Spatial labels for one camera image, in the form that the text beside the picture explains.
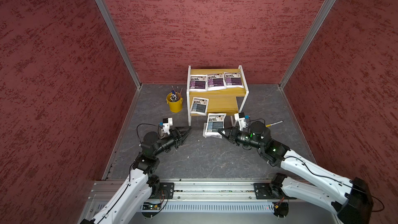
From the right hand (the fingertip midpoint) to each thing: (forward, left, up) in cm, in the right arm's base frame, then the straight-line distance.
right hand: (217, 135), depth 70 cm
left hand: (+2, +12, 0) cm, 12 cm away
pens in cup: (+35, +25, -11) cm, 44 cm away
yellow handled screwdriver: (+18, -40, -23) cm, 49 cm away
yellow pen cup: (+29, +25, -16) cm, 41 cm away
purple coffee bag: (+24, -9, +12) cm, 29 cm away
